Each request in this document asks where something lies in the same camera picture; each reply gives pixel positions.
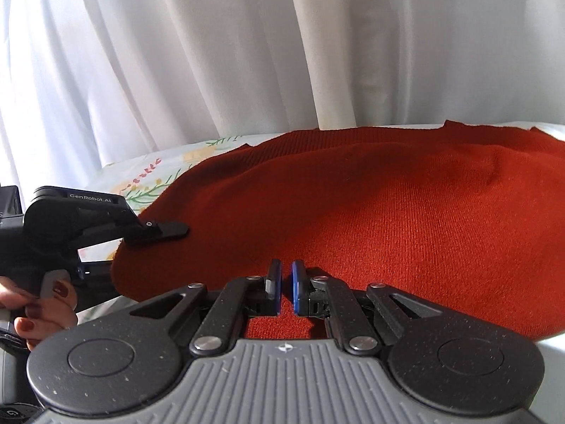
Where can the floral bedsheet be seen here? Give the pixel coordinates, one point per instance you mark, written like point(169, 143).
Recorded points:
point(145, 172)

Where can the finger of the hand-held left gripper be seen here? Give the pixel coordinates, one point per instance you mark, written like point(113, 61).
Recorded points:
point(95, 274)
point(163, 229)

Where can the red knit cardigan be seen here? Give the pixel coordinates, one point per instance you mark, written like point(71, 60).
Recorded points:
point(397, 229)

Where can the white curtain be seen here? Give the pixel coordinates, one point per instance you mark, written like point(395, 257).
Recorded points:
point(220, 53)

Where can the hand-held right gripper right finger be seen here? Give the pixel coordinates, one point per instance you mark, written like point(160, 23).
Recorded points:
point(297, 289)

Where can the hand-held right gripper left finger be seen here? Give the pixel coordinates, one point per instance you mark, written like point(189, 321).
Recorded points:
point(276, 292)

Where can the person's left hand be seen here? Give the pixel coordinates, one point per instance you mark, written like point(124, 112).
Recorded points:
point(48, 318)

